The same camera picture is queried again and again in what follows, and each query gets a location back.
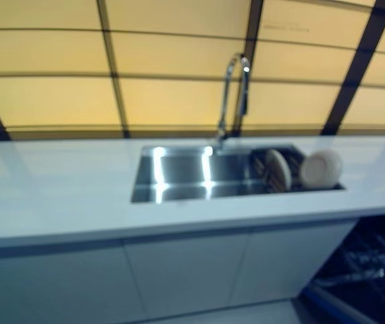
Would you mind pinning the open dishwasher door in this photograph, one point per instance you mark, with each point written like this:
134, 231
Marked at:
327, 302

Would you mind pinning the stainless steel sink basin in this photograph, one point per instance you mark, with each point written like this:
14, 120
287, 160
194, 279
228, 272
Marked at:
179, 175

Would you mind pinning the white cabinet door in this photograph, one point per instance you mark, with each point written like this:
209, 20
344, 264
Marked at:
50, 287
185, 273
287, 256

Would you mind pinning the chrome gooseneck faucet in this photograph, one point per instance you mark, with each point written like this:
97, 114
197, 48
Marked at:
227, 87

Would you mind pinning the beige ceramic plate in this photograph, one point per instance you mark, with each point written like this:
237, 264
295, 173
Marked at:
321, 168
278, 170

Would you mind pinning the black dish drying rack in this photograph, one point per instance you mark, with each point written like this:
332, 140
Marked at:
295, 158

